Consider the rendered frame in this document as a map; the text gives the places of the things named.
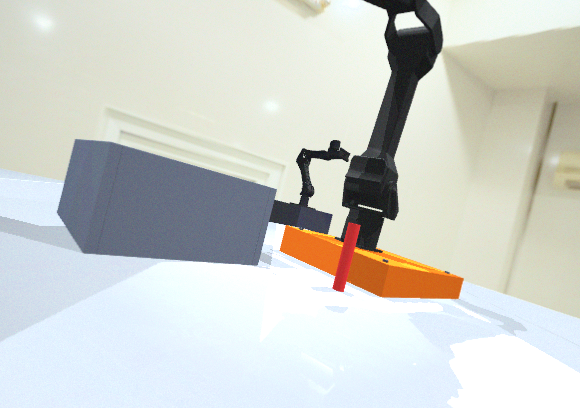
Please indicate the red peg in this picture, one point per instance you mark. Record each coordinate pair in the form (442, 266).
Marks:
(346, 257)

